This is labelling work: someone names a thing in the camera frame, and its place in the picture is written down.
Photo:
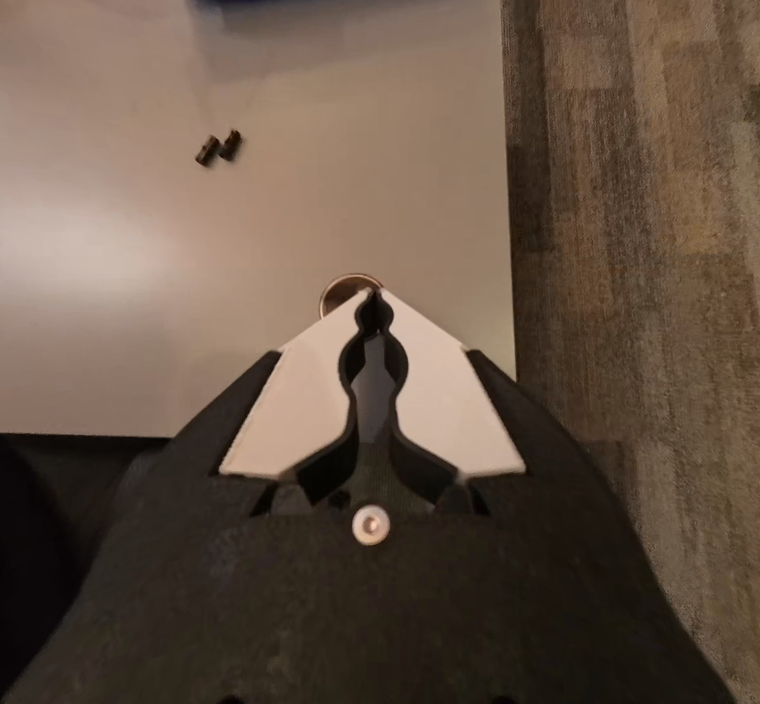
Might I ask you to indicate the person's dark clothing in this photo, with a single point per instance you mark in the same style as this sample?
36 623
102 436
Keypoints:
35 537

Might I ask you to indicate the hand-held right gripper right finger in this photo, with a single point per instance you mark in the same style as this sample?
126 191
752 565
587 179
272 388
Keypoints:
457 407

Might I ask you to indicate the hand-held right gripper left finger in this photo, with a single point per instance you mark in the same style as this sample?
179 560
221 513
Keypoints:
291 407

